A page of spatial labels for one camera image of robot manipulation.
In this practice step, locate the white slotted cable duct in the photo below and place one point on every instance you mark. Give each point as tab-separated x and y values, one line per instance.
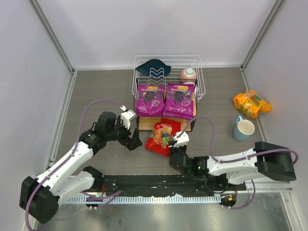
120	200

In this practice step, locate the dark blue leaf plate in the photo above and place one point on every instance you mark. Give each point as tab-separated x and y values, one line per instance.
154	69

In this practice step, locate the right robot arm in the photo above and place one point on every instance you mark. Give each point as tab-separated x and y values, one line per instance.
263	160

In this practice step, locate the pink patterned bowl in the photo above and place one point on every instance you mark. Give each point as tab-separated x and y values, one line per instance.
188	75

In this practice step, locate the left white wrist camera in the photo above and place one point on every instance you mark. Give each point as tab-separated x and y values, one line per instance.
126	117

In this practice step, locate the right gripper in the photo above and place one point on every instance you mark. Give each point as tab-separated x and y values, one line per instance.
176	151

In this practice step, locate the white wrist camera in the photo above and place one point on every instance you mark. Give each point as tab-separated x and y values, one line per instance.
180	139
126	117

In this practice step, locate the black wooden two-tier shelf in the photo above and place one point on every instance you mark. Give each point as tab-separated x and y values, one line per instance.
147	123

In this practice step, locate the orange candy bag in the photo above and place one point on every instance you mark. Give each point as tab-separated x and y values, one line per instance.
250	104

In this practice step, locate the light blue mug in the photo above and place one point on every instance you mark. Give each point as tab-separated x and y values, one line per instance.
243	129

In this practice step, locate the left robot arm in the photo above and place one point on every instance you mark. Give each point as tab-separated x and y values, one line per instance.
42	196

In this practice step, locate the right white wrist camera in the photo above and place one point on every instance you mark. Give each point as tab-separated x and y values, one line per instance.
180	139

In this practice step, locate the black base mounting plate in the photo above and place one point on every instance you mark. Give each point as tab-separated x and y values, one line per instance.
163	185

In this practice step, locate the white wire dish rack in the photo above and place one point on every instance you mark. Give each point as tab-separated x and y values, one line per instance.
177	64

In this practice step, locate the red fruit candy bag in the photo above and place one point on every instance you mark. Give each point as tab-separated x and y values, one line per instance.
162	135

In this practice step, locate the purple blackcurrant candy bag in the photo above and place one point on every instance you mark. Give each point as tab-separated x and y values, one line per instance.
150	101

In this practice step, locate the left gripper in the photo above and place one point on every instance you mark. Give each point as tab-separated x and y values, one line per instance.
127	139

